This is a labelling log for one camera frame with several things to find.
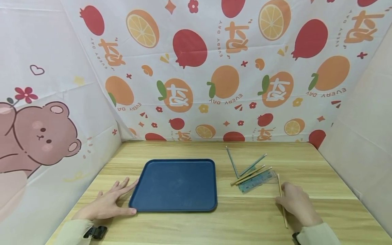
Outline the person's right hand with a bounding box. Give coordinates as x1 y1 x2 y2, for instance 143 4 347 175
275 181 324 228

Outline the person's left hand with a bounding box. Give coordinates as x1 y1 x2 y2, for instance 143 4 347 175
71 177 140 222

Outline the wooden pencil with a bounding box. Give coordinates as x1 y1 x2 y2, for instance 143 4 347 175
230 165 266 186
277 174 289 229
235 166 273 186

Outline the person's left forearm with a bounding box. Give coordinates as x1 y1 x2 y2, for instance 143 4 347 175
46 218 95 245

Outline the person's right forearm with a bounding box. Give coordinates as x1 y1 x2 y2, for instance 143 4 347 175
295 223 342 245

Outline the transparent plastic ruler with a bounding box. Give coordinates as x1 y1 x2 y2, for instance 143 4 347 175
238 170 278 194

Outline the blue rectangular tray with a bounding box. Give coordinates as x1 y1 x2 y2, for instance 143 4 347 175
129 159 218 213

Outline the teal pencil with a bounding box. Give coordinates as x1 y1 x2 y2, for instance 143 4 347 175
239 153 268 177

